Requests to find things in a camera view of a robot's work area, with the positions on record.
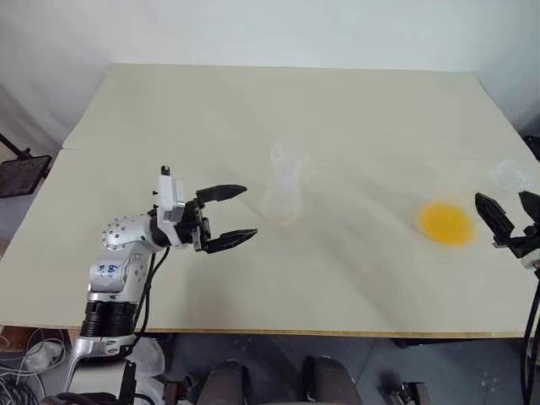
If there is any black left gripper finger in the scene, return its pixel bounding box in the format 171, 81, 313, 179
205, 228, 259, 256
195, 183, 248, 204

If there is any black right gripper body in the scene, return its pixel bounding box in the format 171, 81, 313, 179
492, 222, 540, 259

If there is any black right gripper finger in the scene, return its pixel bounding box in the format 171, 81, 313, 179
518, 190, 540, 231
474, 191, 515, 246

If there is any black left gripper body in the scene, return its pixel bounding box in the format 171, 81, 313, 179
174, 197, 213, 255

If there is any clear plastic bottle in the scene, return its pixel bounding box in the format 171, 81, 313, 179
260, 141, 312, 226

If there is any orange round lid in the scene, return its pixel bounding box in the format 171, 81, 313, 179
414, 201, 477, 251

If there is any white robot torso shell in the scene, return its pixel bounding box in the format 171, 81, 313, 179
62, 336, 170, 405

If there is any dark rounded shape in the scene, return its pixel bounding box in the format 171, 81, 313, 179
197, 358, 251, 405
302, 355, 362, 405

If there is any black mesh stand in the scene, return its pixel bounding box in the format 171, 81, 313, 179
0, 132, 53, 199

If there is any white power adapter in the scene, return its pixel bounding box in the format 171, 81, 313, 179
21, 337, 65, 373

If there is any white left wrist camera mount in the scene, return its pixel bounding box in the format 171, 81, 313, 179
150, 165, 188, 247

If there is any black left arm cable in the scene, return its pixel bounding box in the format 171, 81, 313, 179
129, 243, 172, 338

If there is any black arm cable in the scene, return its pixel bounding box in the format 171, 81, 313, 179
520, 267, 540, 405
129, 243, 172, 338

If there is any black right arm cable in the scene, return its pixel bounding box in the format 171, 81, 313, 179
520, 267, 540, 405

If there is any black cable bundle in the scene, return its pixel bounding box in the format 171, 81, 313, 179
0, 377, 46, 405

